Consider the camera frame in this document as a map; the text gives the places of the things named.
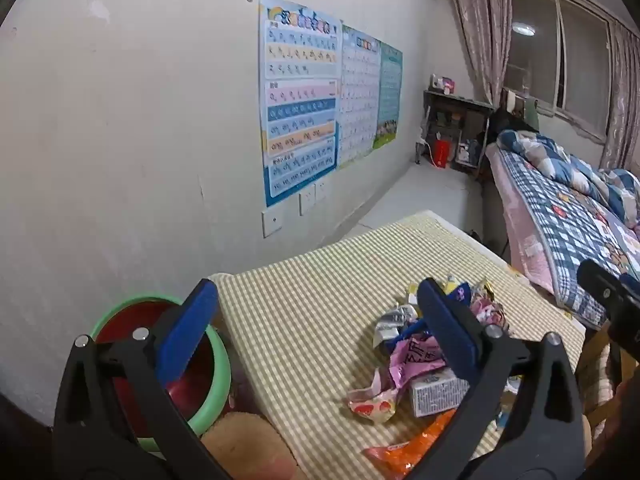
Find yellow checked tablecloth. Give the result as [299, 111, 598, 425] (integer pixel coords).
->
[207, 210, 586, 480]

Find pink and white wrapper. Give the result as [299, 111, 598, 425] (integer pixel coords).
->
[346, 382, 401, 423]

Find green plastic bin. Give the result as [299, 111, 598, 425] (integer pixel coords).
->
[90, 296, 232, 453]

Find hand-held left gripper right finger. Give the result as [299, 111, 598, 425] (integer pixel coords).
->
[415, 276, 587, 480]

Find pink patterned curtain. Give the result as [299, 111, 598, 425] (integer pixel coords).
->
[447, 0, 513, 108]
[600, 22, 640, 171]

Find wooden chair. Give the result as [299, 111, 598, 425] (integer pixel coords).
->
[575, 320, 640, 461]

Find blue checked bed cover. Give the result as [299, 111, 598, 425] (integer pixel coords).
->
[500, 150, 640, 328]

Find teal wall poster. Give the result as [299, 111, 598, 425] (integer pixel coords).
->
[372, 42, 404, 150]

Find dark metal desk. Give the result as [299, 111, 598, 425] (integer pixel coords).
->
[422, 89, 493, 178]

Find orange snack wrapper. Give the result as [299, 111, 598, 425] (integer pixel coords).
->
[362, 407, 458, 480]

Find silver foil wrapper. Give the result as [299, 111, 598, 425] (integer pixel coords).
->
[374, 304, 423, 348]

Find red bin liner bag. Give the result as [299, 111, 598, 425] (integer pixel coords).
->
[95, 302, 211, 421]

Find pink plastic wrapper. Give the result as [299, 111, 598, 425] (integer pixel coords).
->
[372, 337, 446, 391]

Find window with metal frame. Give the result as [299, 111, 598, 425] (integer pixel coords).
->
[502, 0, 613, 143]

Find blue patchwork duvet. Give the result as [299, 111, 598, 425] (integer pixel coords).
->
[500, 129, 640, 228]

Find brown printed wrapper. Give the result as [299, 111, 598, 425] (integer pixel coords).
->
[470, 287, 511, 333]

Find blue alphabet wall poster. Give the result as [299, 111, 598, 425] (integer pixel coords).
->
[257, 0, 343, 208]

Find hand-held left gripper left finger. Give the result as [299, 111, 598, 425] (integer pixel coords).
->
[52, 278, 236, 480]

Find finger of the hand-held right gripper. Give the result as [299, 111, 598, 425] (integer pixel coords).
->
[576, 259, 640, 311]

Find white milk carton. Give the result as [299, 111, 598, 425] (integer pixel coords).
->
[409, 370, 473, 418]

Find pink bed sheet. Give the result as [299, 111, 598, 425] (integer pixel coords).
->
[487, 142, 566, 306]

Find beige plush cloth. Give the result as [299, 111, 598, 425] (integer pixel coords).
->
[200, 410, 306, 480]

